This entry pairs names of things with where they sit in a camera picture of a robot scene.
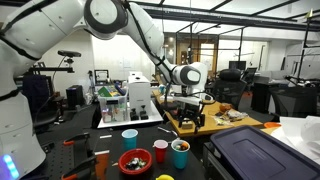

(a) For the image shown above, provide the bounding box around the dark blue bin lid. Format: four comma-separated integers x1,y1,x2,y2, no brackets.
210,126,320,180

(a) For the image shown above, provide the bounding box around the red bowl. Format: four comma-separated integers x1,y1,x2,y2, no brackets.
118,148,152,175

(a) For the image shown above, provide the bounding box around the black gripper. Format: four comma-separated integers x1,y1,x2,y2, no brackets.
178,103,205,134

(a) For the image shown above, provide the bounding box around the black office chair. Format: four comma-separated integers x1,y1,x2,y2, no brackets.
213,69,247,109

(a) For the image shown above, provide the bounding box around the black camera on stand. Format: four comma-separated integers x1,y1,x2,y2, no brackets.
58,50,81,64

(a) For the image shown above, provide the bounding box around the empty light blue cup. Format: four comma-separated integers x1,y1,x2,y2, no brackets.
122,129,138,151

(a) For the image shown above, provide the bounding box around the blue cup with objects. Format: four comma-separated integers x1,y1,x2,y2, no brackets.
171,139,190,169

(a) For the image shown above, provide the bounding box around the red plastic cup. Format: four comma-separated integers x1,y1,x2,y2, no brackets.
154,140,168,163

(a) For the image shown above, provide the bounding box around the orange object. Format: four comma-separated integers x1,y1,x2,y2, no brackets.
181,143,189,150

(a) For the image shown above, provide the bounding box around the white box appliance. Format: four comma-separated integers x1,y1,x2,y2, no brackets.
128,75,151,115

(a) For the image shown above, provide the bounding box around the clear plastic storage bin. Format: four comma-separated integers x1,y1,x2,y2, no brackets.
98,96,127,123

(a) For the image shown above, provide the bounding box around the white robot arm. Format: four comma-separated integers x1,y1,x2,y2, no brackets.
0,0,207,180

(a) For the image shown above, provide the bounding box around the small cardboard box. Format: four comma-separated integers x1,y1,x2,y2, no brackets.
181,121,193,129

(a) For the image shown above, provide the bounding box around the wooden desk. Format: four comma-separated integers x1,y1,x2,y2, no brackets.
166,102,263,137

